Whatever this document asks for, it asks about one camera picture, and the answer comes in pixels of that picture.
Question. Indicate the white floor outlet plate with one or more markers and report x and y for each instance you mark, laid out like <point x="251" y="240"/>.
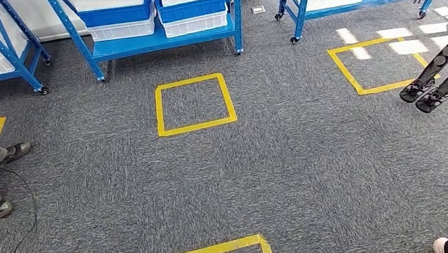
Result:
<point x="258" y="9"/>

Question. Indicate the blue plastic crate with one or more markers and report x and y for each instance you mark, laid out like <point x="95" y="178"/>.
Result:
<point x="192" y="9"/>
<point x="116" y="14"/>

